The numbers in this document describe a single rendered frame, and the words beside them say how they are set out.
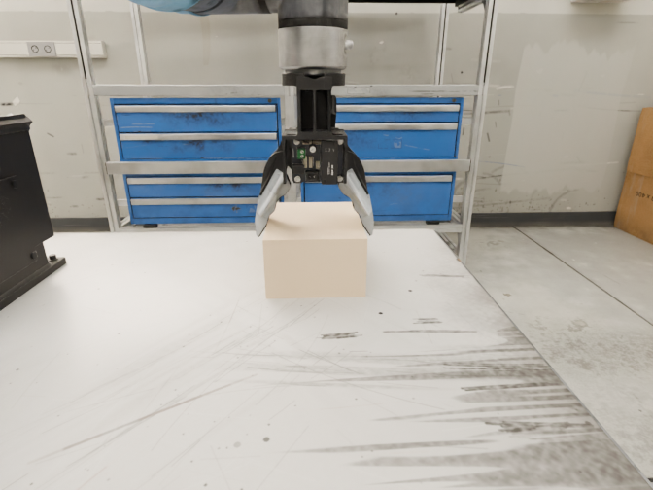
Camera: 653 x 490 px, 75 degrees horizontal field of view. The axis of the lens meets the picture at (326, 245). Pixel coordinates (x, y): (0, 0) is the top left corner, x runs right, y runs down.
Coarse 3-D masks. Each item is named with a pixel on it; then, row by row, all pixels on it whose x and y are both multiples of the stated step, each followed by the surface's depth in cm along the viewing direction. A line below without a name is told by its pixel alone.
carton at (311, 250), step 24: (288, 216) 57; (312, 216) 57; (336, 216) 57; (264, 240) 48; (288, 240) 48; (312, 240) 48; (336, 240) 49; (360, 240) 49; (264, 264) 49; (288, 264) 49; (312, 264) 50; (336, 264) 50; (360, 264) 50; (288, 288) 50; (312, 288) 51; (336, 288) 51; (360, 288) 51
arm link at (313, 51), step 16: (288, 32) 43; (304, 32) 43; (320, 32) 43; (336, 32) 43; (288, 48) 44; (304, 48) 43; (320, 48) 43; (336, 48) 44; (352, 48) 46; (288, 64) 45; (304, 64) 44; (320, 64) 44; (336, 64) 45
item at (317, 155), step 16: (288, 80) 46; (304, 80) 43; (320, 80) 43; (336, 80) 45; (304, 96) 46; (320, 96) 46; (304, 112) 46; (320, 112) 46; (304, 128) 47; (320, 128) 47; (336, 128) 51; (288, 144) 47; (304, 144) 47; (320, 144) 47; (336, 144) 46; (288, 160) 52; (304, 160) 48; (320, 160) 48; (336, 160) 46; (304, 176) 48; (320, 176) 48; (336, 176) 47
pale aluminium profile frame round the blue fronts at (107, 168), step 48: (144, 48) 232; (480, 48) 179; (96, 96) 179; (144, 96) 239; (288, 96) 180; (432, 96) 249; (480, 96) 183; (96, 144) 184; (480, 144) 190; (288, 192) 195
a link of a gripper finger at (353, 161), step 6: (348, 150) 52; (348, 156) 52; (354, 156) 52; (348, 162) 52; (354, 162) 52; (360, 162) 53; (342, 168) 53; (348, 168) 53; (354, 168) 53; (360, 168) 53; (360, 174) 53; (360, 180) 53; (366, 186) 55; (366, 192) 54
